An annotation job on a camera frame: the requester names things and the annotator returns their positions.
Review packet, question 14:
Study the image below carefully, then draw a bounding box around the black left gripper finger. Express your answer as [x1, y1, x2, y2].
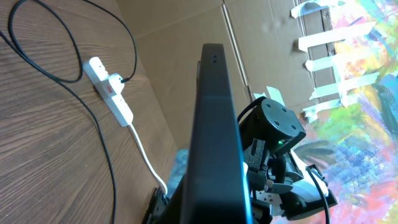
[142, 174, 186, 224]

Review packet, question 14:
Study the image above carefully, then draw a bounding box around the white power strip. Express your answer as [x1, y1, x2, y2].
[83, 57, 134, 127]

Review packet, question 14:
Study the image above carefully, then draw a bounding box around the black USB charging cable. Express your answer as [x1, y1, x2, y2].
[0, 0, 138, 224]

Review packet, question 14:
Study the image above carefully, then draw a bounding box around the Samsung Galaxy smartphone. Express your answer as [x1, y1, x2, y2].
[180, 44, 252, 223]

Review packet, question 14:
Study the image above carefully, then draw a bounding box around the white charger plug adapter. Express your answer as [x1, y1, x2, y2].
[101, 73, 125, 97]

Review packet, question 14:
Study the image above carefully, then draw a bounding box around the colourful painted backdrop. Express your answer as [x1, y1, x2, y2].
[270, 0, 398, 224]

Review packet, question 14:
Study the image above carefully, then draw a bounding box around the white power strip cord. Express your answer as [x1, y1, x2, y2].
[127, 123, 169, 195]

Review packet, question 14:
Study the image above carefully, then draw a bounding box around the cardboard backdrop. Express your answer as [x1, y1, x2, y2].
[118, 0, 336, 149]

